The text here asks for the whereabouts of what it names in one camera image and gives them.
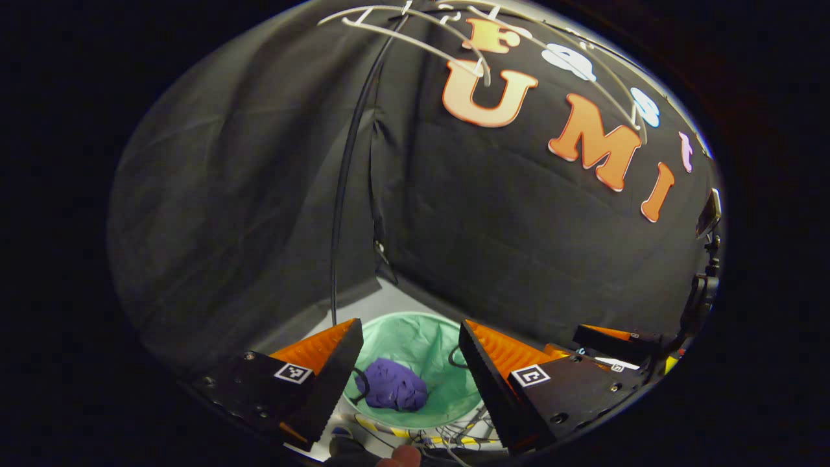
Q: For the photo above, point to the black clothes rack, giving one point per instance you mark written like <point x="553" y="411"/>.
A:
<point x="343" y="194"/>

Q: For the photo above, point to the white hanger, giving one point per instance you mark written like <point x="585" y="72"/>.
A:
<point x="583" y="71"/>
<point x="421" y="42"/>

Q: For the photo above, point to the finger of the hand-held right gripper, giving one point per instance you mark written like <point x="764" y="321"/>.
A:
<point x="619" y="364"/>
<point x="609" y="338"/>

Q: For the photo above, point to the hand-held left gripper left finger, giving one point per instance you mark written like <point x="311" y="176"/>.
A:
<point x="334" y="383"/>

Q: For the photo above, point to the green laundry hamper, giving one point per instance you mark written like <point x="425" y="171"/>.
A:
<point x="421" y="344"/>

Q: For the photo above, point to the plain black backdrop cloth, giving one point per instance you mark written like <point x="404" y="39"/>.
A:
<point x="246" y="194"/>

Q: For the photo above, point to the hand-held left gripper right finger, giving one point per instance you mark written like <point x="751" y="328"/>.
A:
<point x="489" y="389"/>

